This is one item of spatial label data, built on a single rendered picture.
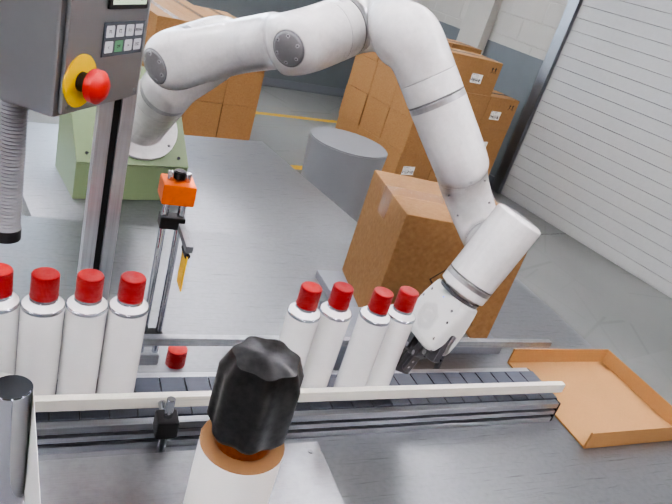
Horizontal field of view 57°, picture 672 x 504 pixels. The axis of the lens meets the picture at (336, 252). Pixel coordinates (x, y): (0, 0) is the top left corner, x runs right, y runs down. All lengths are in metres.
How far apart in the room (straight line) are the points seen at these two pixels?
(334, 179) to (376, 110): 1.52
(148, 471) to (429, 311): 0.50
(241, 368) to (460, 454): 0.64
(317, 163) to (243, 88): 1.28
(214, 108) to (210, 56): 3.21
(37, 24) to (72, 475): 0.52
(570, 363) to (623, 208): 3.78
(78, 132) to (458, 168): 0.98
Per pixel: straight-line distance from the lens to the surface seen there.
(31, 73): 0.75
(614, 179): 5.35
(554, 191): 5.62
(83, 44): 0.75
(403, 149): 4.55
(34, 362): 0.89
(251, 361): 0.58
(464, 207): 1.10
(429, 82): 0.95
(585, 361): 1.63
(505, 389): 1.22
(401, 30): 0.95
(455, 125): 0.96
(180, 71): 1.29
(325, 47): 1.01
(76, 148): 1.61
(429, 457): 1.11
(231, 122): 4.55
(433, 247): 1.28
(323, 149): 3.36
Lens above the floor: 1.53
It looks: 25 degrees down
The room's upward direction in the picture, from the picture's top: 18 degrees clockwise
